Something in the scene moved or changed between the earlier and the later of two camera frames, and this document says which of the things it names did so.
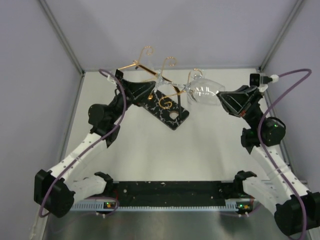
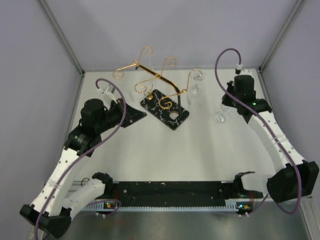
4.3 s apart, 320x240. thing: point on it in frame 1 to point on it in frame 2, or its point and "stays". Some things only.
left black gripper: x=136 y=92 to x=132 y=115
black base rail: x=173 y=193 stays
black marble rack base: x=160 y=107 stays
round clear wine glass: x=200 y=90 to x=223 y=116
